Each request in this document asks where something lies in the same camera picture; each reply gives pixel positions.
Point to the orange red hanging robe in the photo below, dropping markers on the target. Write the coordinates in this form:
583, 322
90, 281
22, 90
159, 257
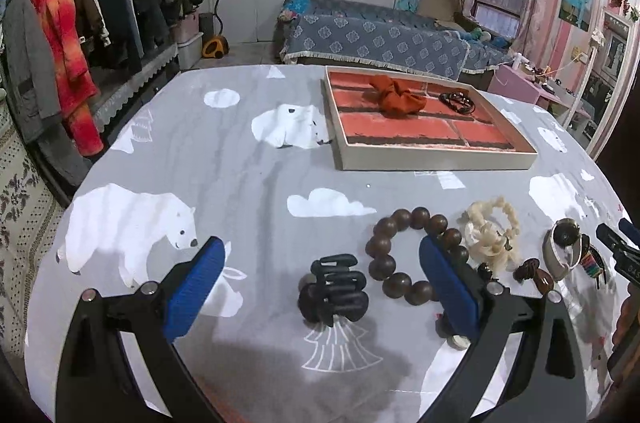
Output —
65, 53

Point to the grey polar bear tablecloth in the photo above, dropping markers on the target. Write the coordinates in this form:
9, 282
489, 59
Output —
225, 183

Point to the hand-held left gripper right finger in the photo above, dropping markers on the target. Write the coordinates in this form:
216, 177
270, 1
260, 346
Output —
447, 288

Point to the black hair claw clip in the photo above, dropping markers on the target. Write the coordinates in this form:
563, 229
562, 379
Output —
332, 298

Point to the floral patterned cloth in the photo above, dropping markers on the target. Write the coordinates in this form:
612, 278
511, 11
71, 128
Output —
25, 228

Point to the bed with blue patterned cover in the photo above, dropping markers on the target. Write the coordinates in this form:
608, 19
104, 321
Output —
390, 40

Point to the white storage bin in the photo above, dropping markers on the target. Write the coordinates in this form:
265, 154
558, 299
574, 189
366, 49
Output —
189, 50

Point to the white framed mirror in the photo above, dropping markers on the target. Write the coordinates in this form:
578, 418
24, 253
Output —
617, 68

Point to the small brown hair clip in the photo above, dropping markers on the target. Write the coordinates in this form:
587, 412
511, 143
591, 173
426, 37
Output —
542, 280

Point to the grey hanging coat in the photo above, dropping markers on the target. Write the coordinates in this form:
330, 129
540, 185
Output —
27, 63

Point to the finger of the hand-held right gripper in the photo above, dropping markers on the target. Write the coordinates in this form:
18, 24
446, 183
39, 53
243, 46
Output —
631, 233
620, 255

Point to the row of dark hanging clothes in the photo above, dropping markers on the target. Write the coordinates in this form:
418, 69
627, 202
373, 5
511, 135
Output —
135, 3

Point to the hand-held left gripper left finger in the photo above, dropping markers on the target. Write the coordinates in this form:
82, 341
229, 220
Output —
195, 288

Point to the blue bundle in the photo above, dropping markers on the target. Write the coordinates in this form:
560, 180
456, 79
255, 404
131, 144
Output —
297, 5

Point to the orange scrunchie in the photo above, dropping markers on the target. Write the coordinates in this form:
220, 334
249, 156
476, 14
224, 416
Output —
395, 100

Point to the pink side table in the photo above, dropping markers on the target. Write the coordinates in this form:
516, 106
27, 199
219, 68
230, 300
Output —
515, 85

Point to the brick pattern tray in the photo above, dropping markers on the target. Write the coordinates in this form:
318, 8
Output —
400, 128

